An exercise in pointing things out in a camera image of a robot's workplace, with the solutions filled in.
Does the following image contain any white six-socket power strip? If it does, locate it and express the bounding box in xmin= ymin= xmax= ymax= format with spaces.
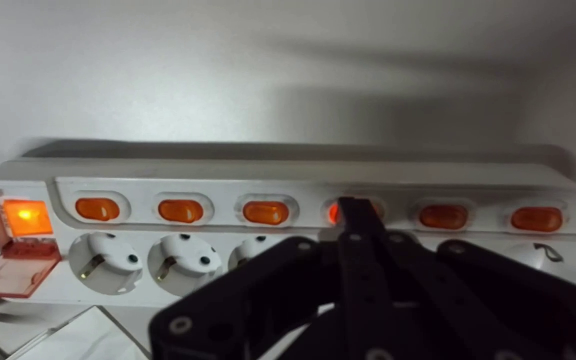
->
xmin=0 ymin=155 xmax=576 ymax=310

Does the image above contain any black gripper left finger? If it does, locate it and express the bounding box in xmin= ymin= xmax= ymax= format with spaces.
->
xmin=148 ymin=195 xmax=371 ymax=360

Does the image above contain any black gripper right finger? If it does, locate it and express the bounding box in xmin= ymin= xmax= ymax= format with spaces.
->
xmin=357 ymin=198 xmax=576 ymax=360

